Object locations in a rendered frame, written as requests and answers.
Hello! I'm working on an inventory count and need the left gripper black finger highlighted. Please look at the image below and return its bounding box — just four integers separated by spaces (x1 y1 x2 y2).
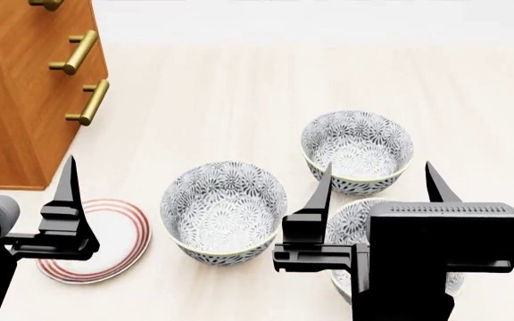
37 155 101 257

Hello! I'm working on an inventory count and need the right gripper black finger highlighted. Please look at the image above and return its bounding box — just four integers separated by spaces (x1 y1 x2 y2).
282 161 334 245
425 160 464 203

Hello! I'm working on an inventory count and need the black white floral bowl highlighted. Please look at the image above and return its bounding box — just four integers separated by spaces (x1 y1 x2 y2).
325 197 466 306
159 160 290 268
300 110 415 198

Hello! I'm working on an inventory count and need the white plate with red rings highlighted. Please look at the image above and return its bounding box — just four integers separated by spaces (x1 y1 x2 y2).
36 198 153 285

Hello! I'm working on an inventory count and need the wooden drawer cabinet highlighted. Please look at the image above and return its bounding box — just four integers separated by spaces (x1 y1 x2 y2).
0 0 110 192

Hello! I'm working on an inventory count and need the black right gripper camera box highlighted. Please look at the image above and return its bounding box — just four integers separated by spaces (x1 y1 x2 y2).
367 201 514 274

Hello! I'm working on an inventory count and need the brass cabinet handle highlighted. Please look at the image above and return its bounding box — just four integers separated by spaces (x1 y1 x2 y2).
64 78 111 127
28 0 65 12
48 29 99 77

